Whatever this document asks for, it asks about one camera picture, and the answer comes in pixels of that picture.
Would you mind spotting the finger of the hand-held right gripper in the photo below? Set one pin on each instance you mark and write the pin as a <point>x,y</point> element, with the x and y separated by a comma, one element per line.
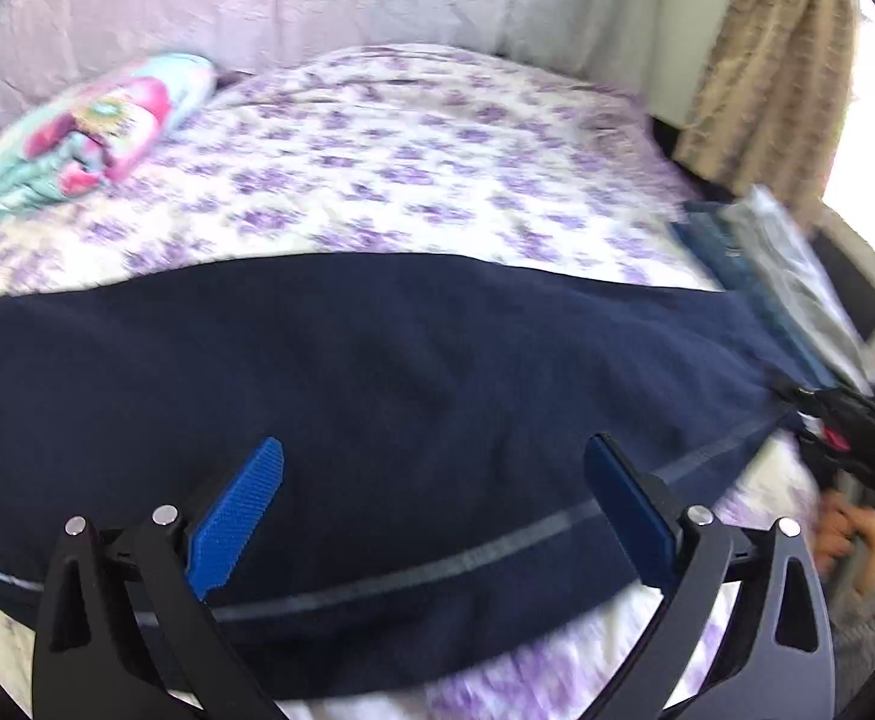
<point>791,396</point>

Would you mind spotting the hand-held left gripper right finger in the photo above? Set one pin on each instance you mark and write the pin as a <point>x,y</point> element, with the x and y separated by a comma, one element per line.
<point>629,510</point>

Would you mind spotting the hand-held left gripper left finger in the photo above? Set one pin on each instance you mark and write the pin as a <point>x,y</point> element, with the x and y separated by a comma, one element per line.
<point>239,510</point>

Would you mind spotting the navy pants with white piping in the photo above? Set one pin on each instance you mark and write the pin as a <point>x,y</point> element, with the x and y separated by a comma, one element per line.
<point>377,405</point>

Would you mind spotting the person's right hand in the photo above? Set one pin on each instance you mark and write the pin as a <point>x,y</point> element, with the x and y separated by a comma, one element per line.
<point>854,540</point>

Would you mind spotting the folded blue jeans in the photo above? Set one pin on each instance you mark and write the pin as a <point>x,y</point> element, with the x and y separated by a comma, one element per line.
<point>756,292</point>

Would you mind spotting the folded grey garment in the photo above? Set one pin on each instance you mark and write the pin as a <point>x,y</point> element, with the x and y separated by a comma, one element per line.
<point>797,270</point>

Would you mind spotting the folded dark navy garment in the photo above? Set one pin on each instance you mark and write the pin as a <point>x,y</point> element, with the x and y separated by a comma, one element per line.
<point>700,229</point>

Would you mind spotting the beige checked curtain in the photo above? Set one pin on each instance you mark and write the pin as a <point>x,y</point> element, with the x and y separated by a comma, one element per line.
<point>767,67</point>

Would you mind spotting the purple floral bedspread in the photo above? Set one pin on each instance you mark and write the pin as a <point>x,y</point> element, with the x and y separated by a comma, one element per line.
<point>422,165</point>

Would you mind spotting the colourful floral folded blanket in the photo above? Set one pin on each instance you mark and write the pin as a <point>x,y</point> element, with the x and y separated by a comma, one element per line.
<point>70,135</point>

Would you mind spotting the grey cushion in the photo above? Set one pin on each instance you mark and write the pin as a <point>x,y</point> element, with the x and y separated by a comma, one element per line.
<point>580,7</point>

